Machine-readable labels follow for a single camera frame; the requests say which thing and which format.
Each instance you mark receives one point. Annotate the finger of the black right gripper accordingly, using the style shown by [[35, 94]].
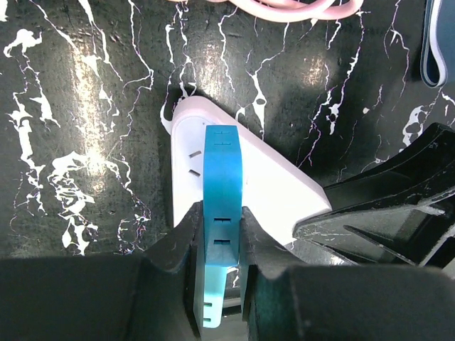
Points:
[[401, 211]]

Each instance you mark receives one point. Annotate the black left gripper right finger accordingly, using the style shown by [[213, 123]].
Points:
[[284, 298]]

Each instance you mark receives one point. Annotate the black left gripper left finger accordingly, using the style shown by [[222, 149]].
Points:
[[152, 295]]

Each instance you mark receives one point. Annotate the white triangular power strip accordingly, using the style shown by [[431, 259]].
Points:
[[277, 193]]

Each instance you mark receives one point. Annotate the light blue plug adapter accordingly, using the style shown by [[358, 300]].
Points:
[[222, 195]]

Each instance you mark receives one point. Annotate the dark blue placemat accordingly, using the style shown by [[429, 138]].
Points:
[[437, 58]]

